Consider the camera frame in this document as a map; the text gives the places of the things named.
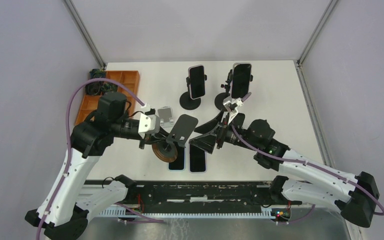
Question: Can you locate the brown round base stand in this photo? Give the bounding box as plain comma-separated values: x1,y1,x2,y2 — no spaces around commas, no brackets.
151,114,199,163

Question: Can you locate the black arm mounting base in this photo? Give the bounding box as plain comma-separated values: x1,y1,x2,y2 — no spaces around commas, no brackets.
120,180,290,214

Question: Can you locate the white cased rear left phone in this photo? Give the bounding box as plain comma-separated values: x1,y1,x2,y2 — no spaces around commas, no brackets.
188,65,206,100

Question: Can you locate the black rear right stand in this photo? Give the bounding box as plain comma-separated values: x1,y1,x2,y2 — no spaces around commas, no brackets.
214,67,254,112

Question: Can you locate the black rear left stand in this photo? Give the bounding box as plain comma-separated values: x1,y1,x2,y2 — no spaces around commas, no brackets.
179,74,208,111

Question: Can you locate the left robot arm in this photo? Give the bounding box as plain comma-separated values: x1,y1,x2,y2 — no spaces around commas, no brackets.
25,92,167,240

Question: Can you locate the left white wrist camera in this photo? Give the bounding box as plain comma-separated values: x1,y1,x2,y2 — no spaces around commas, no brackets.
138,113,160,138

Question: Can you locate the green bundle at corner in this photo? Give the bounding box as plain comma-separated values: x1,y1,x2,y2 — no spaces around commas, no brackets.
89,68,106,80

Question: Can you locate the black phone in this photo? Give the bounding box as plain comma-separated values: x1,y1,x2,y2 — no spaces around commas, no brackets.
232,113,245,128

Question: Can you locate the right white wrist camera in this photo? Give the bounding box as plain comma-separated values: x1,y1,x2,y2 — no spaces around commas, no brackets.
222,96,244,124

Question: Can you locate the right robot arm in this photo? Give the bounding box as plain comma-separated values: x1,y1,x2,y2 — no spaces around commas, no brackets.
189,112,380,228

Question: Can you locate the black stand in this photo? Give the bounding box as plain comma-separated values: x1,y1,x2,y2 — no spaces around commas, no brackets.
179,74,208,111
214,67,254,112

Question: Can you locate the green patterned cable bundle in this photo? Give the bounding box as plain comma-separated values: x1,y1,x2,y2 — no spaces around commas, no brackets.
101,81,119,92

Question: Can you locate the white cased rear right phone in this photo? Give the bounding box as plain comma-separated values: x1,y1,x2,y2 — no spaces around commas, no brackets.
230,63,252,99

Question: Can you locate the lilac cased phone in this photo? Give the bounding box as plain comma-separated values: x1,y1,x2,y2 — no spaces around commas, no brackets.
189,145,207,173

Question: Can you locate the white slotted cable duct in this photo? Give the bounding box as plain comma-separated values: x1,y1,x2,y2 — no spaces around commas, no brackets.
98,206,290,220

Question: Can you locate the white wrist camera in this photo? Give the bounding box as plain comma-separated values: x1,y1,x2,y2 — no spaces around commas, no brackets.
138,113,160,138
222,96,244,124

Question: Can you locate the white cased phone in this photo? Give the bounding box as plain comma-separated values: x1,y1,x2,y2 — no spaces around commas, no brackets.
188,65,206,100
230,63,252,99

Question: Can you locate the light blue cased phone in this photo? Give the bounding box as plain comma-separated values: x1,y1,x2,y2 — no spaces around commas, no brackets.
168,147,186,171

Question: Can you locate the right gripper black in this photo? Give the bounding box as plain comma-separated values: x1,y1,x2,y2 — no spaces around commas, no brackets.
189,109,260,154

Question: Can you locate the silver white phone stand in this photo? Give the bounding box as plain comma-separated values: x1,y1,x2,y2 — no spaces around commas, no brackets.
157,106,175,128

